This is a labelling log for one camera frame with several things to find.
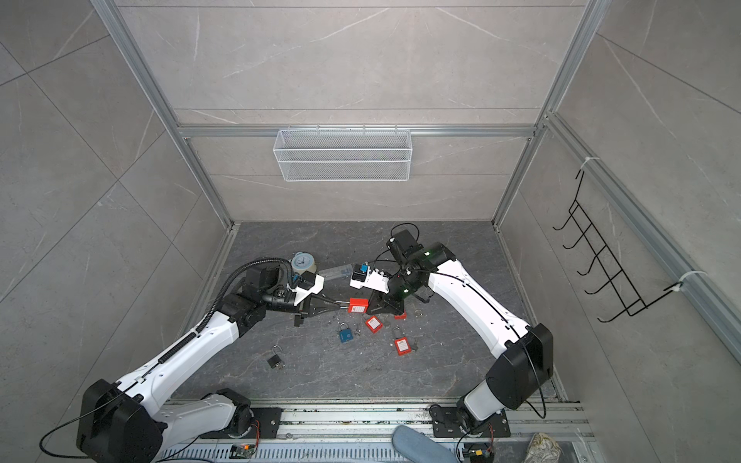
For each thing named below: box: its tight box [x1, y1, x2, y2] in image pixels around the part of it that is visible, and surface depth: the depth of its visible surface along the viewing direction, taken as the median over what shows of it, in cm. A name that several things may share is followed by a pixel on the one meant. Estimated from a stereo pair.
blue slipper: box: [391, 425, 459, 463], surface depth 70 cm
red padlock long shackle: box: [333, 297, 370, 314], surface depth 69 cm
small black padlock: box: [267, 344, 282, 369], surface depth 85 cm
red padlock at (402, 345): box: [394, 336, 412, 356], surface depth 87 cm
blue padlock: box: [338, 322, 355, 344], surface depth 90 cm
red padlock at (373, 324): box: [364, 315, 384, 334], surface depth 92 cm
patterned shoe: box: [522, 432, 564, 463], surface depth 69 cm
